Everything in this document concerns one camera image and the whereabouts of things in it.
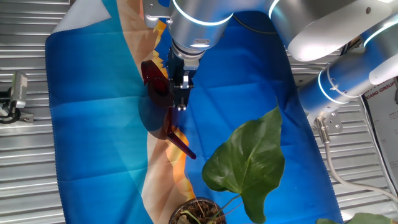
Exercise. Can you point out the white printed sign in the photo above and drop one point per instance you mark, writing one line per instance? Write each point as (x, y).
(385, 124)

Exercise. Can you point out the black plant pot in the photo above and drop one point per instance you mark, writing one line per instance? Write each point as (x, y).
(199, 208)

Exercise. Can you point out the green plant leaf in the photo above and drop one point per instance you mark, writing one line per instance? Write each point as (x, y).
(363, 219)

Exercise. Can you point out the silver camera on stand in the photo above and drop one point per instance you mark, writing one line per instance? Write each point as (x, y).
(19, 90)

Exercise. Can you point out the blue cloth with orange print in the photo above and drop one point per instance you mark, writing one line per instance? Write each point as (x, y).
(93, 124)

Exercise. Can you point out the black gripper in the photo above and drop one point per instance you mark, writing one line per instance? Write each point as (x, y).
(174, 71)

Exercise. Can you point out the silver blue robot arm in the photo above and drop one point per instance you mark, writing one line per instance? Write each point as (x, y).
(199, 25)

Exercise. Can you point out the green broad-leaf plant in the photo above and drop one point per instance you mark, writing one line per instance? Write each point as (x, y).
(248, 155)

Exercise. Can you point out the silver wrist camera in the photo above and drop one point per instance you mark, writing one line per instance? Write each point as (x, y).
(154, 12)

